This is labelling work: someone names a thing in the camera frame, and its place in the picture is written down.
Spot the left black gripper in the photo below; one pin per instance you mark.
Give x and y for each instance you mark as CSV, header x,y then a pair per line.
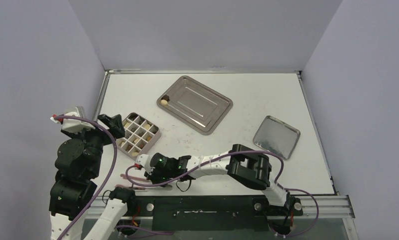
x,y
114,124

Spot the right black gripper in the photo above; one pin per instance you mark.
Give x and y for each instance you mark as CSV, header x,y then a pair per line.
x,y
153,172

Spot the steel chocolate tray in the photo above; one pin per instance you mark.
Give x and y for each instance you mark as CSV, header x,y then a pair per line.
x,y
195,104

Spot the metal tin lid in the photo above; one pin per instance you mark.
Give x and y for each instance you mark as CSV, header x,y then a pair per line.
x,y
276,136

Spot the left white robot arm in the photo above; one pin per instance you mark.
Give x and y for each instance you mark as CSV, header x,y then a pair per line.
x,y
78,163

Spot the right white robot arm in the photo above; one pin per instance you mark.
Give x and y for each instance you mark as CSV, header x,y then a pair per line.
x,y
255,169

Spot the cream round swirl chocolate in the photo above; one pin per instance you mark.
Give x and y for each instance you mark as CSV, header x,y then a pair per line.
x,y
164,102

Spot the dark brown square chocolate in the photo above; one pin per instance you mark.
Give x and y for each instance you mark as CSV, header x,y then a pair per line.
x,y
166,98

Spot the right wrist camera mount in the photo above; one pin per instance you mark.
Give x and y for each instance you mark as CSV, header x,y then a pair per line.
x,y
144,161

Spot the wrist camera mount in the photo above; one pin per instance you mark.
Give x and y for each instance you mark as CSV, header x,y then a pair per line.
x,y
73,126
144,161

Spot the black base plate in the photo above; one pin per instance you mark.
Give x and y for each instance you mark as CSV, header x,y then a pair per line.
x,y
212,213

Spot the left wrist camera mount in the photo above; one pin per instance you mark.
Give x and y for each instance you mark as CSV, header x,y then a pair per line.
x,y
73,126

